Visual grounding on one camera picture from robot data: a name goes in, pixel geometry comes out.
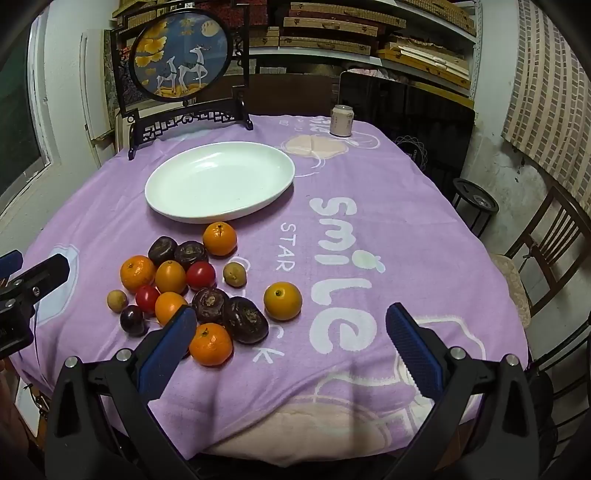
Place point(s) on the checked curtain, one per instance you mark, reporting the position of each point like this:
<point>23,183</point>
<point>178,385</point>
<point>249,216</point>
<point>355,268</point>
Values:
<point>545,92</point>

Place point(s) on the white wooden panel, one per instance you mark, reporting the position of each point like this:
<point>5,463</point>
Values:
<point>94,92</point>

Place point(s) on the tangerine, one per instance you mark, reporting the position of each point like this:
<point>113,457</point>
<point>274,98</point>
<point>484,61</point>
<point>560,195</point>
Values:
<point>137,273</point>
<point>220,238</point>
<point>210,345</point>

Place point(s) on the brown longan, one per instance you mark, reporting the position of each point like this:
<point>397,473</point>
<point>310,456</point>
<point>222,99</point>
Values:
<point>234,273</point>
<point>117,300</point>

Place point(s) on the purple printed tablecloth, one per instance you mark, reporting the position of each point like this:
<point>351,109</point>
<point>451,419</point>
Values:
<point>415,207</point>

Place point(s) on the dark water chestnut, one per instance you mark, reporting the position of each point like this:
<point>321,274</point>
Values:
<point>210,304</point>
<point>162,250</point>
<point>190,254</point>
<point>244,321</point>

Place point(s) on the dark cherry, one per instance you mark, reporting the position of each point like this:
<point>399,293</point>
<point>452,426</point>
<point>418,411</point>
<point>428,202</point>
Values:
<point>133,320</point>

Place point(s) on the black round stool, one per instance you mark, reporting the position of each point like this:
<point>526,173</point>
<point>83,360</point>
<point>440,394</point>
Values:
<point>473,194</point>

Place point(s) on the round deer painting screen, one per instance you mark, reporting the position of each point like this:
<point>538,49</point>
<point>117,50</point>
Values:
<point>180,50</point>

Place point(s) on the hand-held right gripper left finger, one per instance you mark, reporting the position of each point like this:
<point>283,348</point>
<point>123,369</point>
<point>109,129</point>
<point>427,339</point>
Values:
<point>171,339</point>

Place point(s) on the black glossy panel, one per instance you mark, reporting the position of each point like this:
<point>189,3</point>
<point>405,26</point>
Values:
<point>415,115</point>

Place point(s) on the beige seat cushion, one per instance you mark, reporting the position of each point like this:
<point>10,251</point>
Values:
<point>512,286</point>

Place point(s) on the wooden chair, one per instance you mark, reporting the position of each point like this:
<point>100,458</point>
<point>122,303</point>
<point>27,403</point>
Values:
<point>549,240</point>

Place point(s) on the stack of wooden boxes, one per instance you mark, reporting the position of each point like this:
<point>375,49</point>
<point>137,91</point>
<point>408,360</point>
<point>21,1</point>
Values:
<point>323,23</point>

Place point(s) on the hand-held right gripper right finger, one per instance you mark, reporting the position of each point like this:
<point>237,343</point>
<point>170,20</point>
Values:
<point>411,344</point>

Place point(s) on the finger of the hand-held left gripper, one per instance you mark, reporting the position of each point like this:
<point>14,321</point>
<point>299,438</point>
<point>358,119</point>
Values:
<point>9,264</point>
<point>44,274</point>

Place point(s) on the white shelf unit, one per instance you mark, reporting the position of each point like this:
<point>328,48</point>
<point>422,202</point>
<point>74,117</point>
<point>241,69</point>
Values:
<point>323,55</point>

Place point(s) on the window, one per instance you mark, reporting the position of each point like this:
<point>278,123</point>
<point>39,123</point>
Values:
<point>18,129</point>

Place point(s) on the red cherry tomato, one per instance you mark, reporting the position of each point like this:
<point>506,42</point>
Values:
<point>201,275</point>
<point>147,298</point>

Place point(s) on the white oval plate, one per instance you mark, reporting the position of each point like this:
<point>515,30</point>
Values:
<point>217,184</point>

